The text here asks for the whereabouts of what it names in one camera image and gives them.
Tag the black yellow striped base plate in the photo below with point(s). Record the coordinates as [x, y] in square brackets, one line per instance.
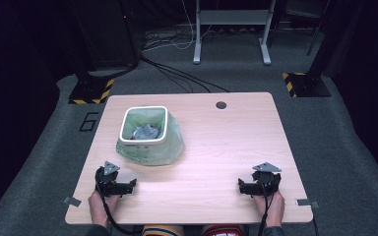
[88, 91]
[306, 85]

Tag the person's left hand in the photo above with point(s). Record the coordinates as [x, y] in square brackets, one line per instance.
[100, 206]

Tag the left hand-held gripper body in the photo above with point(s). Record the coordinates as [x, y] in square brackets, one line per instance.
[110, 183]

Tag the round dark table grommet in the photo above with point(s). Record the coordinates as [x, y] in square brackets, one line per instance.
[221, 105]

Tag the green plastic trash bag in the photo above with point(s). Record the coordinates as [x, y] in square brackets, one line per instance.
[164, 147]

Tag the white metal desk frame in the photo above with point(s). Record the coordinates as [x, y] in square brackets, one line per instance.
[231, 16]

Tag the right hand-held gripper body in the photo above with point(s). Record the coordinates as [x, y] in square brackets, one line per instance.
[265, 182]

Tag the grey tape strip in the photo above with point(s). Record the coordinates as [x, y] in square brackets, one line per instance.
[72, 201]
[306, 203]

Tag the black floor stand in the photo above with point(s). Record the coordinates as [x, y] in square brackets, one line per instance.
[108, 36]
[326, 39]

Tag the person's right hand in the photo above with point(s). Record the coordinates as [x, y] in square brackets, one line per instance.
[274, 209]

